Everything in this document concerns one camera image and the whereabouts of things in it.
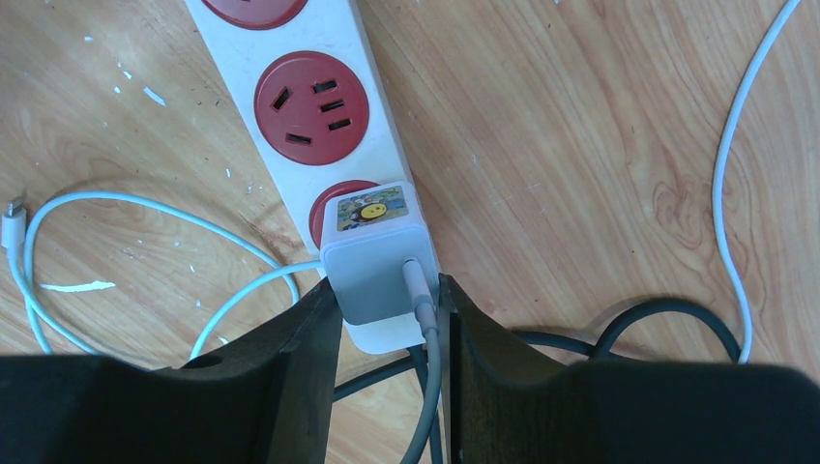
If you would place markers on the white square charger with sticker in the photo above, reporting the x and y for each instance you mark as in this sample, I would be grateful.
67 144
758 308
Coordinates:
367 238

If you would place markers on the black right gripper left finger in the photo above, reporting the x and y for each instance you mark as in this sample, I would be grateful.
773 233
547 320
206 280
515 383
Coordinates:
265 397

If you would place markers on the white red power strip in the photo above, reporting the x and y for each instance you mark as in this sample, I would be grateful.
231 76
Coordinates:
304 79

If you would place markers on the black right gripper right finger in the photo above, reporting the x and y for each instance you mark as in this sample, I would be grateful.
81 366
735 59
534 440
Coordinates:
528 397

